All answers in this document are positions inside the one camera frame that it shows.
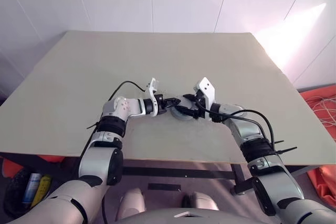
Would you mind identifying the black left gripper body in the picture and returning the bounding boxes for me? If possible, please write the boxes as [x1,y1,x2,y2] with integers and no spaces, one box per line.
[155,94,168,112]

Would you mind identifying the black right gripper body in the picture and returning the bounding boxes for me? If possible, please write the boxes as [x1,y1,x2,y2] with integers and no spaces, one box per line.
[195,90,208,120]

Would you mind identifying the grey motor housing copper windings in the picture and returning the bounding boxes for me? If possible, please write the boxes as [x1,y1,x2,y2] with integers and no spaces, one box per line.
[171,104,199,122]

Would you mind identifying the black tape strip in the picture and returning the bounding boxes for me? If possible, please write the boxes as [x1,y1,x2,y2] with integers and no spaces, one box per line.
[147,182,182,191]

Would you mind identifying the beige right robot foot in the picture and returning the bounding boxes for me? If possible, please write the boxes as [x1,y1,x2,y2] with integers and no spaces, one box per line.
[182,190,220,212]

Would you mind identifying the beige robot foot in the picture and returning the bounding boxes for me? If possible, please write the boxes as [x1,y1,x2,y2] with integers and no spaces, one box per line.
[182,190,220,212]
[119,186,146,220]

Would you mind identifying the long black zip tie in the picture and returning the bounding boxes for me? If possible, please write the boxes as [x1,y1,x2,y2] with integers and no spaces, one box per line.
[277,146,299,154]

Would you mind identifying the beige left robot foot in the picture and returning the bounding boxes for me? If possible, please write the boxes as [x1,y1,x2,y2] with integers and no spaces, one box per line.
[119,186,146,220]

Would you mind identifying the grey robot torso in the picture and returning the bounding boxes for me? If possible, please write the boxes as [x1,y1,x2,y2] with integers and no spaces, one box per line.
[115,207,289,224]

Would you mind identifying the large orange fabric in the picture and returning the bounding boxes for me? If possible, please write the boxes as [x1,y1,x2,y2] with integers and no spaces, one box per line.
[299,84,336,209]

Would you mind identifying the small orange fabric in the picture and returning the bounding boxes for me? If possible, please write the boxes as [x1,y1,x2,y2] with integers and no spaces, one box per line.
[0,155,67,180]

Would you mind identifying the white blue spray can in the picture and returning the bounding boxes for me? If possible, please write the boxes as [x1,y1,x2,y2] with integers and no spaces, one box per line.
[22,173,41,204]

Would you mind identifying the black bag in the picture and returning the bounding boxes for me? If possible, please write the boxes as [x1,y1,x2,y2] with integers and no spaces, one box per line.
[4,168,55,219]

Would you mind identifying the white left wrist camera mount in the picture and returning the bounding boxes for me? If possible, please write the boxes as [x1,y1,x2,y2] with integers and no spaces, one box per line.
[144,77,162,118]

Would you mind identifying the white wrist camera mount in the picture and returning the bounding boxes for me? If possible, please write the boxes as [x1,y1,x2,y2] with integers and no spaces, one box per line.
[144,77,162,118]
[194,77,216,123]

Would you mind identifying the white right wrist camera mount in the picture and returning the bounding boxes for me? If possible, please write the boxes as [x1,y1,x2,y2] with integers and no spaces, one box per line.
[194,77,216,123]

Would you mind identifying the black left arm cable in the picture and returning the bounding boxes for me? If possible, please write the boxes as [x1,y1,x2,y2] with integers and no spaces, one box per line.
[78,80,147,162]

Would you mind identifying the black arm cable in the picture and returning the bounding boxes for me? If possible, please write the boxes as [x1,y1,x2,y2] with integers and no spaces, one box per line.
[78,80,147,162]
[196,101,277,154]

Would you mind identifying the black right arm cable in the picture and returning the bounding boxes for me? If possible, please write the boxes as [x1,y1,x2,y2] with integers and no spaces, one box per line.
[196,101,277,154]

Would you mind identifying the black metal table frame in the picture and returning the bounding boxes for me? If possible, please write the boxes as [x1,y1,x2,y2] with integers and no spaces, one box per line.
[122,163,314,196]

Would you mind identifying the white tangled cord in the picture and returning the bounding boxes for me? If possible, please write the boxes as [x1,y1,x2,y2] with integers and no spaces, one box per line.
[308,94,336,128]

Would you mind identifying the yellow tool handle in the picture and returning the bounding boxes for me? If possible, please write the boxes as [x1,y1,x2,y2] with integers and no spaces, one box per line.
[30,175,52,208]

